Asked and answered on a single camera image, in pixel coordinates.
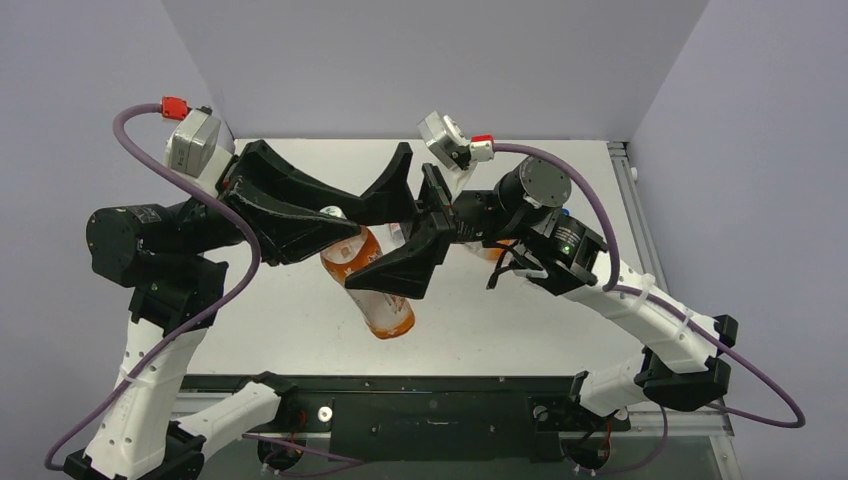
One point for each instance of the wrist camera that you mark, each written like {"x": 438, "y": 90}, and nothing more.
{"x": 457, "y": 155}
{"x": 193, "y": 153}

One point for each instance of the wide orange drink bottle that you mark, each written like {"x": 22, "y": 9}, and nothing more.
{"x": 491, "y": 254}

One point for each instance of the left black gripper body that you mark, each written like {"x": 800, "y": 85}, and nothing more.
{"x": 227, "y": 176}

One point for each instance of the clear water bottle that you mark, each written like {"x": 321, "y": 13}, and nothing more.
{"x": 397, "y": 234}

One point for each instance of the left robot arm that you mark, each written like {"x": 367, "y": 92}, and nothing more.
{"x": 160, "y": 253}

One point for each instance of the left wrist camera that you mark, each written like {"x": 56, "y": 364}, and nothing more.
{"x": 193, "y": 153}

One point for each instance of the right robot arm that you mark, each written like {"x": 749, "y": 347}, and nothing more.
{"x": 681, "y": 363}

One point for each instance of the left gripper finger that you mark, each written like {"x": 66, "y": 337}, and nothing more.
{"x": 291, "y": 234}
{"x": 388, "y": 199}

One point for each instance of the aluminium frame rail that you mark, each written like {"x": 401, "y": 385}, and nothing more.
{"x": 627, "y": 175}

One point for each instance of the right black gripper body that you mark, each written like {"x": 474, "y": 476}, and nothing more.
{"x": 436, "y": 204}

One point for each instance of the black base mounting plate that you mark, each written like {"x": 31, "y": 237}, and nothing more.
{"x": 446, "y": 418}

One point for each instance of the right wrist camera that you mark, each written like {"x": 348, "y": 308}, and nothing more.
{"x": 457, "y": 155}

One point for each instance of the slim orange drink bottle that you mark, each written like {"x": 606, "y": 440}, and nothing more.
{"x": 387, "y": 315}

